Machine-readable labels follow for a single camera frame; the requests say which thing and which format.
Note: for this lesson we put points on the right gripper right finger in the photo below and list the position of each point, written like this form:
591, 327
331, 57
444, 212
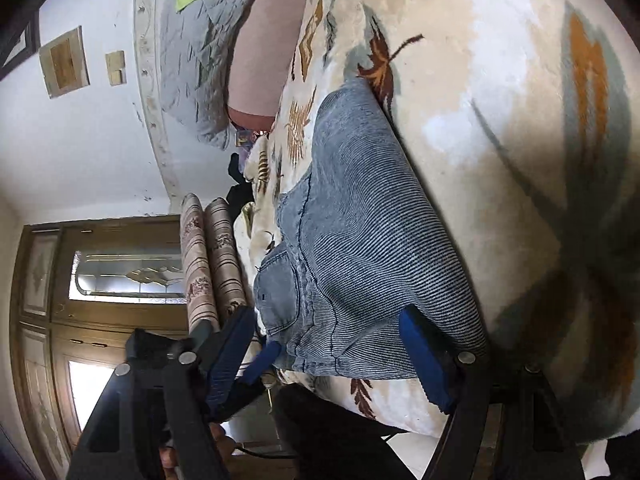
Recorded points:
503, 420

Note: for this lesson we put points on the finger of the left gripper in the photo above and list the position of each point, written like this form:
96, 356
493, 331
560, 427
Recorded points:
258, 360

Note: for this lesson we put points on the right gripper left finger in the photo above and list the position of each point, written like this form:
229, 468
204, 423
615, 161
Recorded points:
164, 385

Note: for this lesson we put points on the blue denim pants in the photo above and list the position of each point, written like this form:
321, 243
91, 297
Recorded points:
360, 242

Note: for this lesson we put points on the person's left hand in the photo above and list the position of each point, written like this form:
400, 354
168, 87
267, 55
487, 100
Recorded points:
205, 455

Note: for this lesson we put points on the striped brown rolled mattress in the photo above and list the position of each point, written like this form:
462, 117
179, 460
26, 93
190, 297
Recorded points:
228, 286

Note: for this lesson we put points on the floral striped rolled mattress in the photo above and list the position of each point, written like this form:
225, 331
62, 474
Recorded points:
198, 285

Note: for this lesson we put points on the wooden glass door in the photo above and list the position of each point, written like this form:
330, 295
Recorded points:
79, 289

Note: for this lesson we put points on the black garment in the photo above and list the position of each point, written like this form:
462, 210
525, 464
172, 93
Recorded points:
241, 193

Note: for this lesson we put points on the pink maroon bolster cushion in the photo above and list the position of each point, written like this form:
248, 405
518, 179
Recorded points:
261, 60

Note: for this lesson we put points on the grey quilted pillow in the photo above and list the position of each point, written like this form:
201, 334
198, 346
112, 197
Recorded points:
196, 51

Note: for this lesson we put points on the leaf patterned beige blanket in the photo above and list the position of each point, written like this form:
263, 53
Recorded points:
521, 119

